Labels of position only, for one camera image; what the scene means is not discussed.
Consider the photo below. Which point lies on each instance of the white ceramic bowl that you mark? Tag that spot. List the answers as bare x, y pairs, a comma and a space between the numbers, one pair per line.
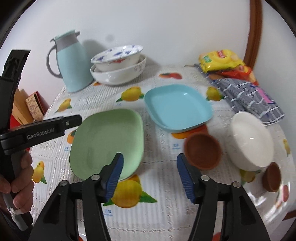
249, 143

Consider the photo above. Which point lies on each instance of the blue square plate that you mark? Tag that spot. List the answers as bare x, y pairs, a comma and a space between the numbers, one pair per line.
177, 108

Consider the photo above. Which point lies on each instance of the small brown clay bowl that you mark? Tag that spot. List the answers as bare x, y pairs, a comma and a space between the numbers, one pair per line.
202, 151
272, 178

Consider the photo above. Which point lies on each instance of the orange snack bag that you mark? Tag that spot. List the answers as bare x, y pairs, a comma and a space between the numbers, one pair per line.
242, 72

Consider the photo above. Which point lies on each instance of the wooden cutting board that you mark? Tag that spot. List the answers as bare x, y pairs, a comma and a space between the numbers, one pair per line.
20, 110

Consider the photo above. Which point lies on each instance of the left hand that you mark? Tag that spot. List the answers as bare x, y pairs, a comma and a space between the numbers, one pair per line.
22, 185

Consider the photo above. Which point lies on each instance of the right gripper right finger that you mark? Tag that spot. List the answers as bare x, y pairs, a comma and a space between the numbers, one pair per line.
240, 221

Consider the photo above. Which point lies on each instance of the grey checked cloth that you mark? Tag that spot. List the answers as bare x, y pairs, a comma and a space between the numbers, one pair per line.
243, 95

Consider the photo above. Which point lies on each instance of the light blue thermos jug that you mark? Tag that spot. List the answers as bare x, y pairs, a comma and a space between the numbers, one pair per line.
72, 61

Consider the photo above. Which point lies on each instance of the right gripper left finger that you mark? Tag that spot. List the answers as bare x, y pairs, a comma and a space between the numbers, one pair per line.
58, 219

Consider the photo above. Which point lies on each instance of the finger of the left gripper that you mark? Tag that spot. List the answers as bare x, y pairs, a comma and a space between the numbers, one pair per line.
9, 83

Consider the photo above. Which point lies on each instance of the fruit print tablecloth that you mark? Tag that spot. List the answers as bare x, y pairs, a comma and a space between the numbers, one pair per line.
170, 215

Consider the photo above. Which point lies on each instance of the green square plate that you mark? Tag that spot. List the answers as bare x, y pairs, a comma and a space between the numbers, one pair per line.
101, 136

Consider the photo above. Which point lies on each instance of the yellow chips bag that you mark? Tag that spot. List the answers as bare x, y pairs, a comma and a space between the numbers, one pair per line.
219, 60

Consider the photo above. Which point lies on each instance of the blue patterned porcelain bowl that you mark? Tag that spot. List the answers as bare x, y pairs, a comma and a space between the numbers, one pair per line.
117, 58

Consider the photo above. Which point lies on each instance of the brown wooden door frame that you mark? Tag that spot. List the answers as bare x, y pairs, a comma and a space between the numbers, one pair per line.
255, 31

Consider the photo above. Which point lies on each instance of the large white porcelain bowl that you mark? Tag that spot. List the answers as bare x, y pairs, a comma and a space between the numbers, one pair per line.
121, 76

